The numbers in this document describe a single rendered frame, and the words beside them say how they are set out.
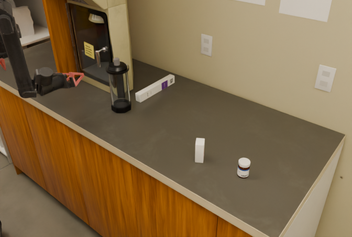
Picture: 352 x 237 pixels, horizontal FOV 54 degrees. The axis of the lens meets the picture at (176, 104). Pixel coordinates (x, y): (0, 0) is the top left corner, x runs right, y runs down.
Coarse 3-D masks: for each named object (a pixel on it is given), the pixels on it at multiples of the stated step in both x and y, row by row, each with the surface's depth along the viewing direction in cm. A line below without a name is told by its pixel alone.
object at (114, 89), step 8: (112, 72) 156; (112, 80) 159; (120, 80) 159; (112, 88) 162; (120, 88) 161; (128, 88) 165; (112, 96) 165; (120, 96) 163; (128, 96) 167; (112, 104) 168; (120, 104) 166; (128, 104) 168
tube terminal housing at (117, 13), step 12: (108, 0) 155; (120, 0) 161; (108, 12) 158; (120, 12) 163; (108, 24) 161; (120, 24) 166; (120, 36) 168; (120, 48) 171; (120, 60) 174; (132, 60) 200; (132, 72) 190; (96, 84) 190; (132, 84) 187
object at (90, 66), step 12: (72, 12) 174; (84, 12) 167; (96, 12) 161; (72, 24) 178; (84, 24) 172; (96, 24) 165; (84, 36) 176; (96, 36) 169; (108, 36) 163; (84, 48) 181; (96, 48) 174; (108, 48) 167; (84, 60) 185; (96, 60) 178; (108, 60) 171; (84, 72) 191; (96, 72) 183; (108, 84) 180
